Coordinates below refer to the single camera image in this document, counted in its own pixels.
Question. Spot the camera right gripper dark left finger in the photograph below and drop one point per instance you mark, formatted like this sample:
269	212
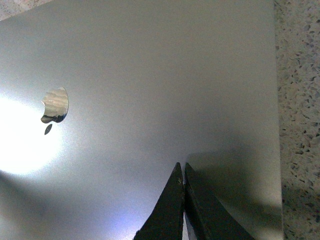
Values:
167	218

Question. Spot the camera right gripper dark right finger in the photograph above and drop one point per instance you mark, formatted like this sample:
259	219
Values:
206	214

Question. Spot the grey laptop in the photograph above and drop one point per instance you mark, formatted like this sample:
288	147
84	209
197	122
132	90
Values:
99	99

